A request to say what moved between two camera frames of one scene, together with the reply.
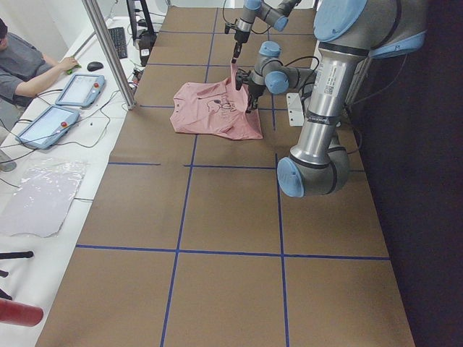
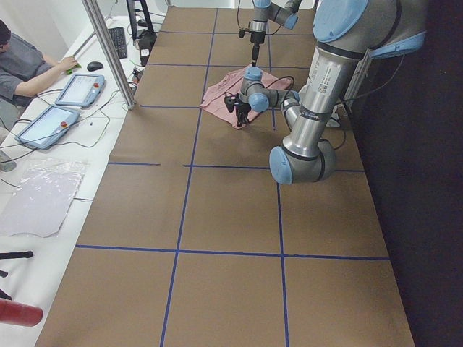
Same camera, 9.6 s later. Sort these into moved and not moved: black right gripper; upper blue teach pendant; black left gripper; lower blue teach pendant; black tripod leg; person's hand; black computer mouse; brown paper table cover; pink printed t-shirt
Moved: black left gripper; pink printed t-shirt; black right gripper
Not moved: brown paper table cover; black tripod leg; upper blue teach pendant; black computer mouse; lower blue teach pendant; person's hand
